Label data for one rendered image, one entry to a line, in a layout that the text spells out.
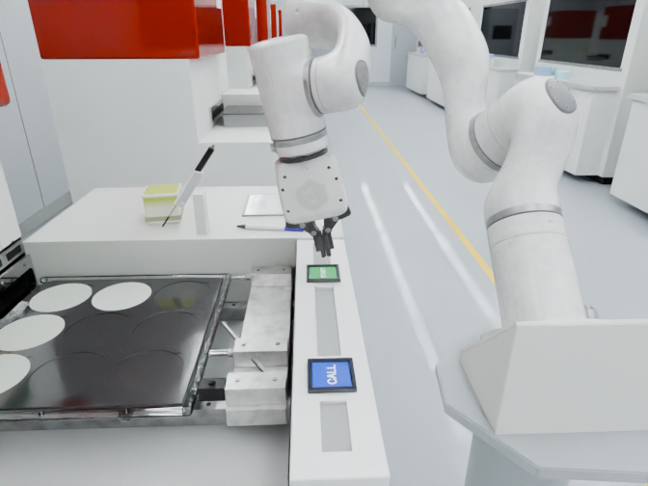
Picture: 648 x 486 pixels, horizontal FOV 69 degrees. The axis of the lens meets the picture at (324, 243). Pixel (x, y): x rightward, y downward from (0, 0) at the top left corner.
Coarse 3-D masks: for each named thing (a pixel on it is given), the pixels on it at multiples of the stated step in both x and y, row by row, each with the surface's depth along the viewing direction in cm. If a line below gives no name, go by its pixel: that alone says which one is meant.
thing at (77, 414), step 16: (0, 416) 58; (16, 416) 58; (32, 416) 59; (48, 416) 59; (64, 416) 59; (80, 416) 59; (96, 416) 59; (112, 416) 59; (128, 416) 59; (144, 416) 59; (160, 416) 59; (176, 416) 59
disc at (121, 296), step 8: (104, 288) 88; (112, 288) 88; (120, 288) 88; (128, 288) 88; (136, 288) 88; (144, 288) 88; (96, 296) 85; (104, 296) 85; (112, 296) 85; (120, 296) 85; (128, 296) 85; (136, 296) 85; (144, 296) 85; (96, 304) 83; (104, 304) 83; (112, 304) 83; (120, 304) 83; (128, 304) 83; (136, 304) 83
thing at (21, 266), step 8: (24, 256) 91; (8, 264) 88; (16, 264) 88; (24, 264) 90; (32, 264) 93; (0, 272) 85; (8, 272) 85; (16, 272) 88; (24, 272) 90; (32, 272) 93; (0, 280) 83; (8, 280) 85; (32, 280) 94; (0, 288) 83; (32, 288) 93; (24, 296) 91; (16, 304) 88; (8, 312) 85; (0, 320) 83
